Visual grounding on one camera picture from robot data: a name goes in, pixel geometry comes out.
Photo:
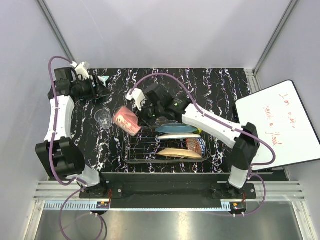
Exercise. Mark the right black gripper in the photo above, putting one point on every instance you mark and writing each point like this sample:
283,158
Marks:
142,116

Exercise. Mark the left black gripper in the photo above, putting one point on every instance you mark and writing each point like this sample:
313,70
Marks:
98,91

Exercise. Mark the teal scalloped plate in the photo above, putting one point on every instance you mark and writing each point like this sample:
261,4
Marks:
175,128

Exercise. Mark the clear glass cup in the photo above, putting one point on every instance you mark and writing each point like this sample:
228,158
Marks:
103,118

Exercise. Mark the pink cup brown lid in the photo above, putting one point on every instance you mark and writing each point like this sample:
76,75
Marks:
127,121

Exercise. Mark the white watermelon pattern plate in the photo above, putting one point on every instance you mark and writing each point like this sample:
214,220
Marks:
178,136

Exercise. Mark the wire dish rack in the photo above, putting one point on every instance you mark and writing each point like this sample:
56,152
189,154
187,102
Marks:
144,147

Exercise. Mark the orange floral plate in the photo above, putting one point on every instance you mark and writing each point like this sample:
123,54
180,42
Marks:
179,153

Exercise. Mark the red patterned bowl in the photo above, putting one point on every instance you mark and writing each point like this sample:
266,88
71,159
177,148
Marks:
196,145

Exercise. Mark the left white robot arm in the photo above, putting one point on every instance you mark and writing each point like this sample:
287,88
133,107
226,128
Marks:
59,155

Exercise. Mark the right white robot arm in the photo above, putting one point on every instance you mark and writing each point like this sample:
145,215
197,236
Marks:
242,140

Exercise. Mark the teal cat-ear headphones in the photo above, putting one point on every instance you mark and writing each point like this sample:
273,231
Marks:
102,80

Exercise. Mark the black marble pattern mat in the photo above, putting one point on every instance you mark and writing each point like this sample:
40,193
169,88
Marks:
214,89

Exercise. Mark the white dry-erase board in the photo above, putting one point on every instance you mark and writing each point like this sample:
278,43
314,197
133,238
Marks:
283,123

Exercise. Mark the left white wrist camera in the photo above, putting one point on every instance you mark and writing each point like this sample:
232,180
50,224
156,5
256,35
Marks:
81,69

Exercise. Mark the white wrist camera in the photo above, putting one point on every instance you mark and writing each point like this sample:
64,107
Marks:
81,69
137,96

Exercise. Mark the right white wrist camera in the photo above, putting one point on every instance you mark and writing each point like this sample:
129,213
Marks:
137,96

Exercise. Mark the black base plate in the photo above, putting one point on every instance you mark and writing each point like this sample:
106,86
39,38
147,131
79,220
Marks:
214,185

